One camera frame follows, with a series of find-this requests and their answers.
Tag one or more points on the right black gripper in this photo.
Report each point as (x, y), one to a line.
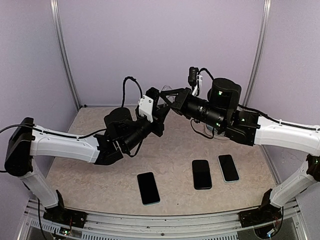
(180, 103)

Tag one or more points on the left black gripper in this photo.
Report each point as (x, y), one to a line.
(159, 118)

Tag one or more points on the clear phone case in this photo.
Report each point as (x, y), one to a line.
(168, 97)

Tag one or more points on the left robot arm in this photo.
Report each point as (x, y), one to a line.
(103, 147)

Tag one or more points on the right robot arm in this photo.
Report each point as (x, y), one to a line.
(252, 127)

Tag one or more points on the black phone teal edge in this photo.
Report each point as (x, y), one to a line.
(148, 188)

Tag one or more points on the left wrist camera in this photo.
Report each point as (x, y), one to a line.
(145, 108)

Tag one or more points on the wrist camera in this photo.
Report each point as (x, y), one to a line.
(195, 80)
(145, 108)

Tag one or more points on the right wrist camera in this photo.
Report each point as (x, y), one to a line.
(195, 80)

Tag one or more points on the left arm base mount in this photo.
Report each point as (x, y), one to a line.
(65, 216)

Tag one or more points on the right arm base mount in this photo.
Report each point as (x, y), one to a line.
(263, 214)

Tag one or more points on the aluminium frame rail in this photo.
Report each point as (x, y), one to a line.
(108, 226)

